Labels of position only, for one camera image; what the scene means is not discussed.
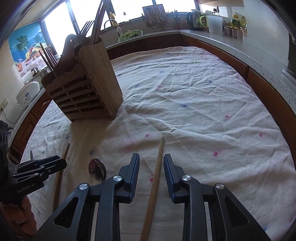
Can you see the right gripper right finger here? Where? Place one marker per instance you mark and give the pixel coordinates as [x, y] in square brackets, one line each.
[214, 207]

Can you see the dish soap bottle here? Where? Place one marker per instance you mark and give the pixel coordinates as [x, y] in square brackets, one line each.
[112, 15]

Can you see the kitchen faucet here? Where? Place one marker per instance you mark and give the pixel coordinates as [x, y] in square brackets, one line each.
[114, 24]

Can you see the steel spoon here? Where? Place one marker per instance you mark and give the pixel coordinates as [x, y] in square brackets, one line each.
[97, 171]

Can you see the translucent plastic pitcher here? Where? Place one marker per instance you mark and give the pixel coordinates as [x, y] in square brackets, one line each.
[215, 24]

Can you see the green colander with vegetables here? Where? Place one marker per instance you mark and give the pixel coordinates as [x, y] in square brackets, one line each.
[129, 35]

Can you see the patterned chopstick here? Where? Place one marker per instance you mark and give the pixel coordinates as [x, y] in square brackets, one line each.
[51, 56]
[99, 25]

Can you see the dish drying rack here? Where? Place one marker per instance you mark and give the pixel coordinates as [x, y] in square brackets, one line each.
[155, 16]

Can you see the wooden chopstick on cloth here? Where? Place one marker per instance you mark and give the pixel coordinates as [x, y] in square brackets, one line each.
[58, 182]

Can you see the wooden chopstick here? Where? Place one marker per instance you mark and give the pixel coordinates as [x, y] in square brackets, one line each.
[43, 49]
[48, 62]
[153, 195]
[58, 182]

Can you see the small steel fork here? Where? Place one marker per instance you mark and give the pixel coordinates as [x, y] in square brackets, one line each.
[81, 38]

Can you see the steel pot cooker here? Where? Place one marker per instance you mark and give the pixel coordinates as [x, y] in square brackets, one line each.
[45, 71]

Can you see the person's left hand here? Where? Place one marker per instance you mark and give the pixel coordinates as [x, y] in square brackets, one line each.
[20, 217]

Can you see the spice jar set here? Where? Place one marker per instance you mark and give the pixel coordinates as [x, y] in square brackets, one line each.
[236, 33]

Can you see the black electric kettle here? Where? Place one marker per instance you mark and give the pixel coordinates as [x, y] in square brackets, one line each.
[193, 19]

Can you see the green mug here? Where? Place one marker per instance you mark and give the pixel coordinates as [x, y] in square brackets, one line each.
[203, 21]

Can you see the white floral tablecloth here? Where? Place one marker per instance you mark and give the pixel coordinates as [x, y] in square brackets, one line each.
[218, 133]

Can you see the white rice cooker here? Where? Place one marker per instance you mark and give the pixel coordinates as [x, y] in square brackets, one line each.
[27, 94]

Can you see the fruit beach poster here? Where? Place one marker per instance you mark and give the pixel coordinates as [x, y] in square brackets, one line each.
[25, 46]

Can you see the wooden utensil holder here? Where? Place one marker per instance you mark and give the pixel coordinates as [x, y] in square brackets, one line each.
[83, 84]

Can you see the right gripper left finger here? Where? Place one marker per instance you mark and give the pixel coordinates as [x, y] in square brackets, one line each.
[73, 219]

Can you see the oil bottles group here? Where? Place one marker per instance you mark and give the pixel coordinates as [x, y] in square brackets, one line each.
[237, 22]

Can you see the lower wooden cabinets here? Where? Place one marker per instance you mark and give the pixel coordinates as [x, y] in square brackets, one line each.
[197, 59]

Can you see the wall power outlet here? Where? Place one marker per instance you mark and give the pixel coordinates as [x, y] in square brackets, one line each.
[4, 104]

